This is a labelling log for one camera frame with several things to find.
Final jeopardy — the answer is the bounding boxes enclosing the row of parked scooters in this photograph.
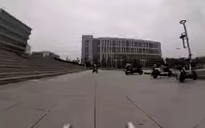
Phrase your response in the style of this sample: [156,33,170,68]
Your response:
[123,61,199,84]

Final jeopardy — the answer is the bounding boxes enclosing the row of dark trees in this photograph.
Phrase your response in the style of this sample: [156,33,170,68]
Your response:
[164,55,205,70]

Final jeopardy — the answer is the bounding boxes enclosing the low flat building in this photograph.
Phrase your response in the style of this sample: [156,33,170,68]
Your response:
[31,50,60,60]

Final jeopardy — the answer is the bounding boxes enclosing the wide grey stone steps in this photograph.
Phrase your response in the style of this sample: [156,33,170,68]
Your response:
[0,43,87,88]

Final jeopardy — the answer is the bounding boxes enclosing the grey paved plaza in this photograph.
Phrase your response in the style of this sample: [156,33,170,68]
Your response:
[0,68,205,128]

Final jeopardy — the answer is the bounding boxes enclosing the large grey building with tower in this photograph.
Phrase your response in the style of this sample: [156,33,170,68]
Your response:
[80,34,163,69]

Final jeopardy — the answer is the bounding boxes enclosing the grey building with horizontal bands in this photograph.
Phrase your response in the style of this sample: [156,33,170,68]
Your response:
[0,7,33,55]

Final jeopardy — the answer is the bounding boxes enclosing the tall lamp pole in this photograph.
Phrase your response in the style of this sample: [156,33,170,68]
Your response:
[178,18,193,66]

